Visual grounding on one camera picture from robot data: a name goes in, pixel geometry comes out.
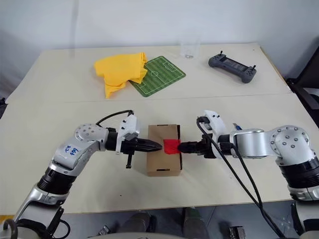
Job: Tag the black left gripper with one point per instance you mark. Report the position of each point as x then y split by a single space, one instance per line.
129 147

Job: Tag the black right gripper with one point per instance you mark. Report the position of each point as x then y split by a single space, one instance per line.
207 149

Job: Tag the red tape strip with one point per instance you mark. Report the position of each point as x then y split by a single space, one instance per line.
170 147

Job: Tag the brown cardboard box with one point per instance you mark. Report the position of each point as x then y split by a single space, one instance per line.
162 163

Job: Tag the blue pen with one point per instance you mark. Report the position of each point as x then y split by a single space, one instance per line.
238 128

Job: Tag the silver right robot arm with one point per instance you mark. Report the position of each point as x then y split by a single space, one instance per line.
251 144

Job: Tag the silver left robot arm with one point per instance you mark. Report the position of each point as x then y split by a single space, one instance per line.
87 142

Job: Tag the green soccer field mat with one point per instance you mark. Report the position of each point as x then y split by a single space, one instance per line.
159 77

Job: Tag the dark rounded shape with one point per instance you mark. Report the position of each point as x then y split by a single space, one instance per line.
137 222

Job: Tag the yellow cloth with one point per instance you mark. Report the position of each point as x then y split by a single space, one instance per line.
117 68

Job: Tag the grey handheld game controller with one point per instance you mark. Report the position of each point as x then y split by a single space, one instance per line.
231 66

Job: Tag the clear drinking glass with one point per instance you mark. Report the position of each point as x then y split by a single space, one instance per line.
190 49

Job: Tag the black chair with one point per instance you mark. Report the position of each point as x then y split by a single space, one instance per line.
307 84

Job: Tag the black object beside table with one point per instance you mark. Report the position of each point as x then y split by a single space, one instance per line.
2 107

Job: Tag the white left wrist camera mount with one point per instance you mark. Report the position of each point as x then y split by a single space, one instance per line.
129 124

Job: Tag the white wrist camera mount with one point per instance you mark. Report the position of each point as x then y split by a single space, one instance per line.
129 124
217 122

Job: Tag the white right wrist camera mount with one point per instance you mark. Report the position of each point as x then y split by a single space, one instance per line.
217 122

